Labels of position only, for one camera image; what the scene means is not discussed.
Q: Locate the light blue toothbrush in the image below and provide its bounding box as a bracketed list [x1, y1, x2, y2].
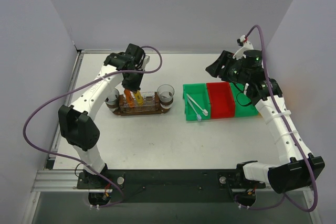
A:
[187, 94, 202, 122]

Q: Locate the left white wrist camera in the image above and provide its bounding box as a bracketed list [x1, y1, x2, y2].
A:
[140, 55, 150, 71]

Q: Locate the left green plastic bin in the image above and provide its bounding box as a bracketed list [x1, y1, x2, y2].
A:
[183, 83, 211, 122]

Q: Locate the brown oval wooden tray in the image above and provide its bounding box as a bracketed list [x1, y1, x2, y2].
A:
[113, 93, 170, 116]

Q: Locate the green plastic bin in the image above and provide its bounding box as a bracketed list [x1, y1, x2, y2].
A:
[183, 83, 211, 122]
[230, 83, 259, 118]

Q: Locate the dark smoked plastic cup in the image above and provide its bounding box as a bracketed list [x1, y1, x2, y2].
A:
[105, 88, 120, 112]

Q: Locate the yellow toothpaste tube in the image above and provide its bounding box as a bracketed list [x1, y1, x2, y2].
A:
[133, 90, 143, 106]

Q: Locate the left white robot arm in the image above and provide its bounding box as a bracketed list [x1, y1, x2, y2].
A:
[58, 44, 149, 188]

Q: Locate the aluminium extrusion rail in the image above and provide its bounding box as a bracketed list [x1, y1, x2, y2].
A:
[31, 167, 314, 193]

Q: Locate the red plastic bin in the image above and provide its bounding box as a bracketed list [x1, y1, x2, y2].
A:
[206, 82, 236, 119]

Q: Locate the purple cable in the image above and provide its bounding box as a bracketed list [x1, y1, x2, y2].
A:
[235, 24, 320, 213]
[23, 45, 163, 208]

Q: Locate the clear acrylic toothbrush holder rack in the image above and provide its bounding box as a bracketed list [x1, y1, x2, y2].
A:
[119, 92, 156, 113]

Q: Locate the right green plastic bin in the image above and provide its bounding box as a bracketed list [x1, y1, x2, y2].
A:
[230, 83, 259, 118]

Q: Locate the orange toothpaste tube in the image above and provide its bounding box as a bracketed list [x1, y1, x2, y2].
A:
[124, 89, 134, 108]

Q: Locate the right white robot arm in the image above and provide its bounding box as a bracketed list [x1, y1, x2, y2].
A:
[205, 49, 325, 194]

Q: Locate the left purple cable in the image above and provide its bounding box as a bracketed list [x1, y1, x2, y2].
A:
[23, 45, 163, 208]

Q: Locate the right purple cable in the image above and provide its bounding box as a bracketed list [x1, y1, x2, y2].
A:
[235, 24, 320, 213]

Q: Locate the white toothbrush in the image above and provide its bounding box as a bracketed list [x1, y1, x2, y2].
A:
[186, 93, 208, 116]

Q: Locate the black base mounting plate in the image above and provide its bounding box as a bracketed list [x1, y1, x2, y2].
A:
[76, 169, 266, 205]

